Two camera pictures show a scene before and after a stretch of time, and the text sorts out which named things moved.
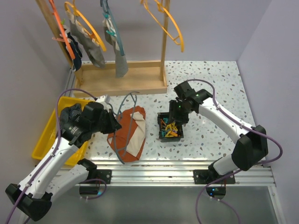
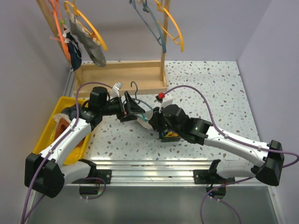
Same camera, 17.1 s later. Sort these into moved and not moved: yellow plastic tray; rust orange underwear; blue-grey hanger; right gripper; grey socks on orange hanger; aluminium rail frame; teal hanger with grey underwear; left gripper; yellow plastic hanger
Moved: blue-grey hanger; left gripper; rust orange underwear; right gripper; teal hanger with grey underwear
Not moved: aluminium rail frame; yellow plastic hanger; yellow plastic tray; grey socks on orange hanger
